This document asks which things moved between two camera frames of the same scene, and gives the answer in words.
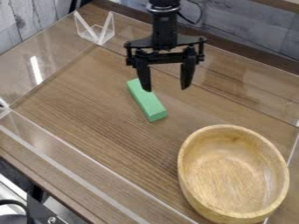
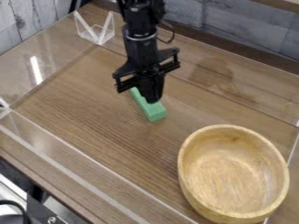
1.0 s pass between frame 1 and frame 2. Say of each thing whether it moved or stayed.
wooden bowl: stayed
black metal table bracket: stayed
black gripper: moved
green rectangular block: stayed
